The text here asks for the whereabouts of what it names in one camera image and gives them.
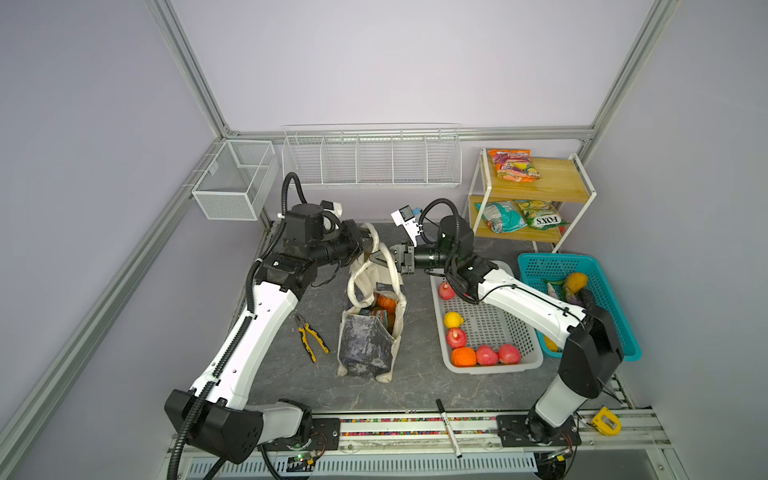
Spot white mesh wall box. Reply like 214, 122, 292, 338
192, 140, 280, 221

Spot yellow lemon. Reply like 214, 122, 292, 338
443, 311, 465, 329

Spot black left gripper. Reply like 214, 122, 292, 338
310, 220, 378, 267

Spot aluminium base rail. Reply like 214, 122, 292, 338
178, 409, 687, 479

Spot orange pink snack bag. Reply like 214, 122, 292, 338
488, 149, 540, 183

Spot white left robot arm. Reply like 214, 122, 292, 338
165, 172, 380, 479

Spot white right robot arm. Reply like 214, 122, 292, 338
372, 198, 625, 445

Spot orange fruit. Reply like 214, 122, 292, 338
451, 347, 477, 368

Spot purple eggplant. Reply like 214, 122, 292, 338
565, 290, 585, 307

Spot yellow black pliers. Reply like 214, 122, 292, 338
294, 313, 330, 363

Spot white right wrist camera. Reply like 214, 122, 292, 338
391, 205, 422, 246

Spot white wire wall basket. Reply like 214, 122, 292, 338
281, 123, 463, 188

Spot black white marker pen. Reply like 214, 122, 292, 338
436, 399, 463, 459

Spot yellow bell pepper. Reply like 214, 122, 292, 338
563, 272, 589, 295

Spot dark cucumber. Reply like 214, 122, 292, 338
578, 288, 598, 309

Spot green Fox's candy bag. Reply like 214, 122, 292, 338
514, 200, 568, 231

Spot small orange pumpkin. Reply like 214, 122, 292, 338
377, 294, 398, 314

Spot teal red snack bag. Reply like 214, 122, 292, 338
369, 307, 396, 333

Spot white plastic basket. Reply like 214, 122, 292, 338
430, 276, 543, 375

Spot yellow tape measure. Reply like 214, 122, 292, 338
590, 406, 622, 437

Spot white metal wooden shelf rack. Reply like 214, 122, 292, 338
465, 148, 597, 253

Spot cream canvas grocery bag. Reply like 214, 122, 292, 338
337, 223, 407, 383

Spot yellow corn cob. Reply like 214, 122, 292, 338
541, 335, 562, 354

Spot teal plastic basket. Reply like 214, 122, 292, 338
517, 253, 642, 362

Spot red apple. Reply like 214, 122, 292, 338
438, 281, 456, 301
476, 345, 499, 366
497, 344, 522, 365
446, 328, 467, 349

